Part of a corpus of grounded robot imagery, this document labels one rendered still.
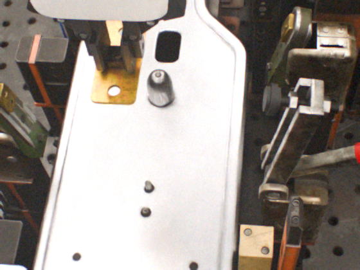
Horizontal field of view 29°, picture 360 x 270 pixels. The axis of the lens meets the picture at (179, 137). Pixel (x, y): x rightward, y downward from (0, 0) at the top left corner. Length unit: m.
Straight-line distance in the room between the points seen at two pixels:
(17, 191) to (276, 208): 0.38
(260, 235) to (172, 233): 0.12
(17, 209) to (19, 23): 0.46
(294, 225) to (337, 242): 0.54
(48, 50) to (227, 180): 0.31
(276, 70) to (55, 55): 0.29
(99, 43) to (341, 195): 0.67
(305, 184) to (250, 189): 0.39
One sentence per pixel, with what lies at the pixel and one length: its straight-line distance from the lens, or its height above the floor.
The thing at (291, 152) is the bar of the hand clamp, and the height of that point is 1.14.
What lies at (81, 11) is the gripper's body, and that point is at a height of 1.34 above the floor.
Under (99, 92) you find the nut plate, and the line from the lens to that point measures 0.57.
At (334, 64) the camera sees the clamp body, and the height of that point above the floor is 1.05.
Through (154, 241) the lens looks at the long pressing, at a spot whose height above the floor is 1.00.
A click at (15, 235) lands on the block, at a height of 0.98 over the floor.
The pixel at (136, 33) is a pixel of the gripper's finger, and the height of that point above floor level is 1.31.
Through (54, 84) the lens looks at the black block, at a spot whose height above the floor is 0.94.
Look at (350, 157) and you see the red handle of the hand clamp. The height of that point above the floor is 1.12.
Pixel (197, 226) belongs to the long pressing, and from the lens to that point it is 0.77.
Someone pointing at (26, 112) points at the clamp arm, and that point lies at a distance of 0.83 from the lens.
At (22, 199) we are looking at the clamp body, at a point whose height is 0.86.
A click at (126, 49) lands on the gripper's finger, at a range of 0.54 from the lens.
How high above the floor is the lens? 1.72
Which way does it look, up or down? 61 degrees down
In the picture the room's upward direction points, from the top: 7 degrees counter-clockwise
